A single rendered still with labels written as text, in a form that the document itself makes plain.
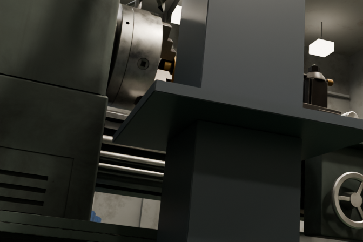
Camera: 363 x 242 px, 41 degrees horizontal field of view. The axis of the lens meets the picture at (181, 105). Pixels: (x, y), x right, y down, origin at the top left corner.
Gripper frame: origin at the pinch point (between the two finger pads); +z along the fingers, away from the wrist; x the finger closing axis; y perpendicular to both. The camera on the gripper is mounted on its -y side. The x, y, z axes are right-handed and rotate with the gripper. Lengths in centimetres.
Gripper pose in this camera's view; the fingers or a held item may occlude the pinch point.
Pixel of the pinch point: (145, 2)
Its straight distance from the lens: 162.2
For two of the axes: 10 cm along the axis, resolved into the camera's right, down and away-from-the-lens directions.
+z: -0.6, 9.2, -3.9
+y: 7.4, -2.2, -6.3
